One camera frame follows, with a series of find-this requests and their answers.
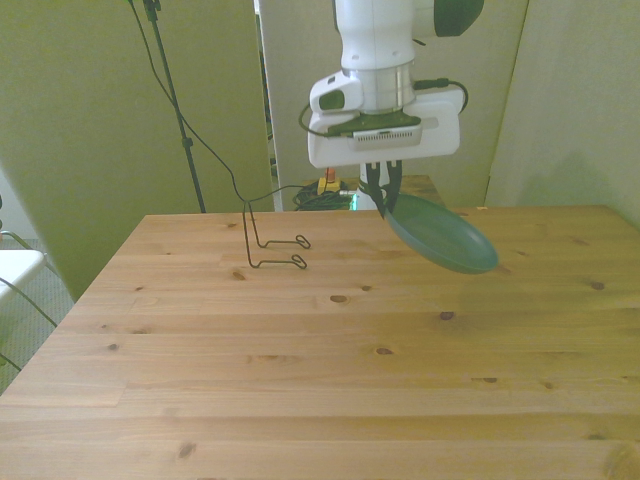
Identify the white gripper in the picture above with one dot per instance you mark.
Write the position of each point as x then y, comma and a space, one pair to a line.
440, 130

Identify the dark green round plate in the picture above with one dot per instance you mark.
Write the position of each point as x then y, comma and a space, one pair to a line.
440, 235

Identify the yellow emergency stop button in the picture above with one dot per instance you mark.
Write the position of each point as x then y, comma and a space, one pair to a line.
331, 186

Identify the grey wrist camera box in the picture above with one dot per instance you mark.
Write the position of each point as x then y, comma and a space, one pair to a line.
385, 139

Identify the black camera stand pole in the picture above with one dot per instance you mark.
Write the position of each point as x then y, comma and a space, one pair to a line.
189, 145

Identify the white metal-frame chair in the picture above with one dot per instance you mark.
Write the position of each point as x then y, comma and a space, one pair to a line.
15, 265

